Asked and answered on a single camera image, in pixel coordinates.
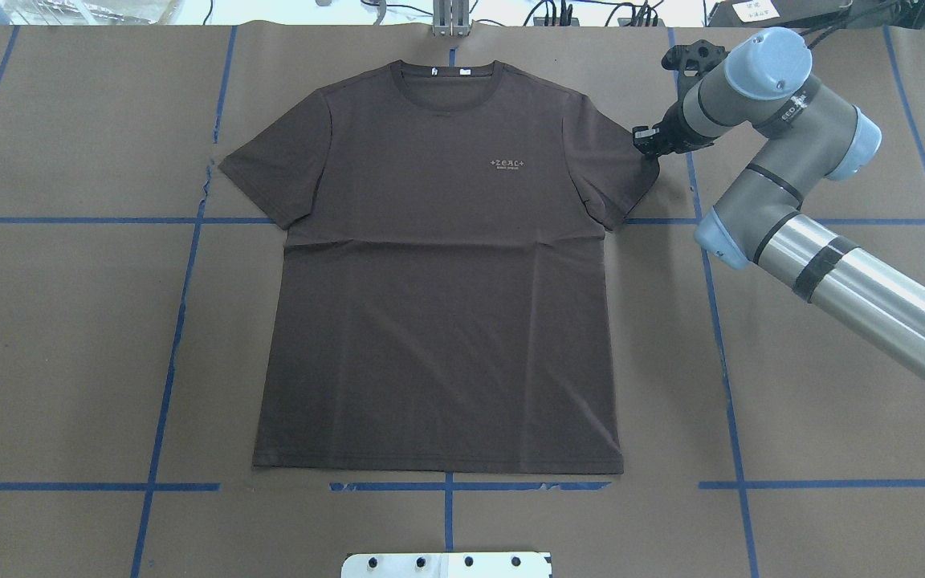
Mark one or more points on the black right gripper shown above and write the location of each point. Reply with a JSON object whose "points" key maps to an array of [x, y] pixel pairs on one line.
{"points": [[678, 128]]}

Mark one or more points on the dark brown t-shirt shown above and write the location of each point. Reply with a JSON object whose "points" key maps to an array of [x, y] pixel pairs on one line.
{"points": [[443, 297]]}

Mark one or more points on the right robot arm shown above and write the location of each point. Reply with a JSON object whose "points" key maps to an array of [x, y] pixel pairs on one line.
{"points": [[812, 134]]}

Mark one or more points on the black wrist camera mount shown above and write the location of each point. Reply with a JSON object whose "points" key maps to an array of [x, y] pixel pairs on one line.
{"points": [[694, 60]]}

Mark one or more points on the aluminium profile post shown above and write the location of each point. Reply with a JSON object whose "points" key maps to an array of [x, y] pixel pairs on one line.
{"points": [[451, 18]]}

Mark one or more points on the white metal base plate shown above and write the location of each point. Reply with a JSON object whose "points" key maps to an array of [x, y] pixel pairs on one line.
{"points": [[449, 564]]}

